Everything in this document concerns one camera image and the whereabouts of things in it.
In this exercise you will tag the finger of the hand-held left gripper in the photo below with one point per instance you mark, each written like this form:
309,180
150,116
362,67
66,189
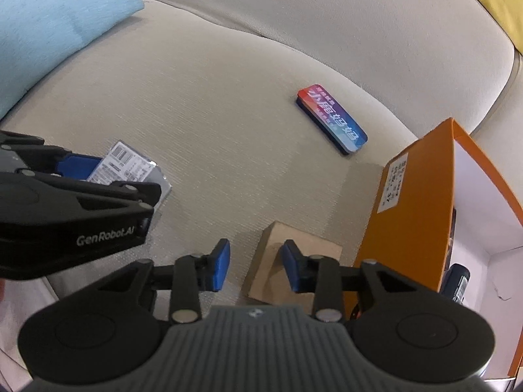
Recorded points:
118,196
75,165

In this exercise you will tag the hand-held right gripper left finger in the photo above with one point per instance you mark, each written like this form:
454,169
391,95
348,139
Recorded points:
218,265

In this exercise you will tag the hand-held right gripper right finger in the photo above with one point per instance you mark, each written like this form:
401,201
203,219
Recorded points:
291,267

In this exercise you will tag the brown cardboard box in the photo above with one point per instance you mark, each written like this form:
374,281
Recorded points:
269,261

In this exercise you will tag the clear plastic packet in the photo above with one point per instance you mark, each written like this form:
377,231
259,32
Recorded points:
126,167

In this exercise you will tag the orange box with white inside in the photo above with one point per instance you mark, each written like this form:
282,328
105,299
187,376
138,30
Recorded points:
408,220

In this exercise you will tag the black cylindrical tube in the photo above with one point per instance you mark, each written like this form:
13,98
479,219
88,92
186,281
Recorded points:
457,284

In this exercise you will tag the light blue pillow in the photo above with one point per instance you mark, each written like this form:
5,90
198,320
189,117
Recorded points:
49,20

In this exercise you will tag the red and blue flat box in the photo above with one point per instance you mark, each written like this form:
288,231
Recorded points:
333,118

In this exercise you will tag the beige sofa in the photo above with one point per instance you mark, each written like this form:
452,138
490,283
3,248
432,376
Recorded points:
245,90

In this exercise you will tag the yellow pillow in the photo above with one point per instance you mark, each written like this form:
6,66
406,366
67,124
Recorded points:
494,0

